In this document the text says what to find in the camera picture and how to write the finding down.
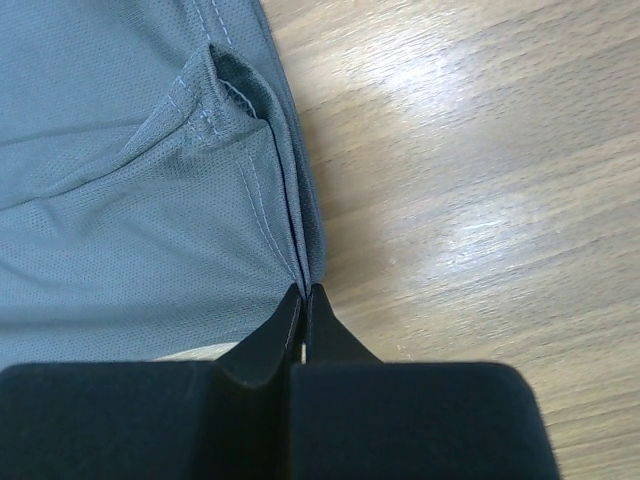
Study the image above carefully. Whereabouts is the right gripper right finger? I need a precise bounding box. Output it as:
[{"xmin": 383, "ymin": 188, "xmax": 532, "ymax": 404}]
[{"xmin": 289, "ymin": 285, "xmax": 560, "ymax": 479}]

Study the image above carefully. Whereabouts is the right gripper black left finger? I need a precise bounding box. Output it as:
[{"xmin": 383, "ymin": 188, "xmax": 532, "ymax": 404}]
[{"xmin": 1, "ymin": 287, "xmax": 303, "ymax": 479}]

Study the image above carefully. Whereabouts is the dark grey t-shirt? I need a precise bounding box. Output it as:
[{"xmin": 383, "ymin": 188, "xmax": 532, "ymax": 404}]
[{"xmin": 1, "ymin": 1, "xmax": 326, "ymax": 367}]

